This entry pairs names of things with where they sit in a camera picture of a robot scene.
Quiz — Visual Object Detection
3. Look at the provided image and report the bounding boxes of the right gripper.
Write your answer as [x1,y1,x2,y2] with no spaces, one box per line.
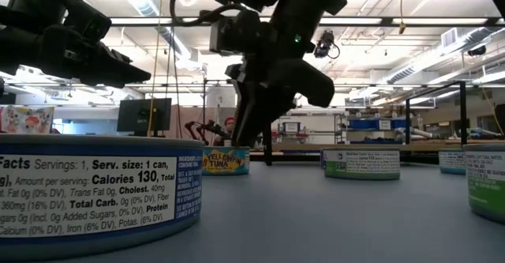
[225,2,335,146]

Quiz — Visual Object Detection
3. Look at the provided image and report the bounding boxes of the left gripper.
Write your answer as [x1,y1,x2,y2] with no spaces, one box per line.
[0,25,152,89]

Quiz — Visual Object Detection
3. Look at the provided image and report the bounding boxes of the teal yellowfin tuna can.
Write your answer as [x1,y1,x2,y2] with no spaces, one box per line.
[438,148,467,176]
[202,145,251,176]

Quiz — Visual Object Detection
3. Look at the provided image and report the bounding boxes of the green label tuna can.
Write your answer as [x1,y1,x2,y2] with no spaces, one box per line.
[462,143,505,225]
[322,148,401,182]

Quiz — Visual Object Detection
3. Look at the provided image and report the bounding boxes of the wooden shelf board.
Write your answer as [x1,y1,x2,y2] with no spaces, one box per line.
[249,138,505,156]

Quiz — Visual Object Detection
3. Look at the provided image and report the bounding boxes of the person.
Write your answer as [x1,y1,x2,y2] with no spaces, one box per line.
[212,116,238,148]

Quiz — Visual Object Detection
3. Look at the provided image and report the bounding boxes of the black computer monitor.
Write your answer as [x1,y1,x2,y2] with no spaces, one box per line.
[117,97,173,137]

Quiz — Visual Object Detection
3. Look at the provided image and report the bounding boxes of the white cabinet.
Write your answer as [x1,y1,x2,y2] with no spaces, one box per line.
[275,115,337,145]

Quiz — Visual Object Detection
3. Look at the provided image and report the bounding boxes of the floral patterned box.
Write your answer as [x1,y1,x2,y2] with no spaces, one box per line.
[0,104,55,135]

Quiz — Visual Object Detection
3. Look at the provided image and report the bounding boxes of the blue storage bins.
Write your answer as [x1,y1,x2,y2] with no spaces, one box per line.
[347,117,407,132]

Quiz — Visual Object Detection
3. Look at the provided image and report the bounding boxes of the blue table mat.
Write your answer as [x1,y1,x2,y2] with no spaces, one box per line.
[37,160,505,263]

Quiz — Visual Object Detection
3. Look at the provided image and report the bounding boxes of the dark blue label tuna can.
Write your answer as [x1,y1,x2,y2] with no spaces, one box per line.
[0,133,205,261]

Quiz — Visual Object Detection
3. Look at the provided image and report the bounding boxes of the black dome fixture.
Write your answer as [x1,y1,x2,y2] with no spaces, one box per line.
[467,44,488,58]

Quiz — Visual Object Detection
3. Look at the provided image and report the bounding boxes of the black metal shelf frame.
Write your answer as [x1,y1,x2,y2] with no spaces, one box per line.
[202,77,469,167]

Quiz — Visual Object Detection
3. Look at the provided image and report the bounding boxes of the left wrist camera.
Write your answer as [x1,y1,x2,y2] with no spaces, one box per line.
[65,0,113,45]

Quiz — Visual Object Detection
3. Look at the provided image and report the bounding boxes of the black hanging cables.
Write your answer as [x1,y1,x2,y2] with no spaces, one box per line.
[164,0,183,138]

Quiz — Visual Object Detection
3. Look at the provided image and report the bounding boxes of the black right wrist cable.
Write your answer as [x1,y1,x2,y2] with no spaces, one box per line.
[168,0,253,28]

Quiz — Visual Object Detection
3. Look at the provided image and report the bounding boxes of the black hanging camera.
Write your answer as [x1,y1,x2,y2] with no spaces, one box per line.
[313,29,341,60]

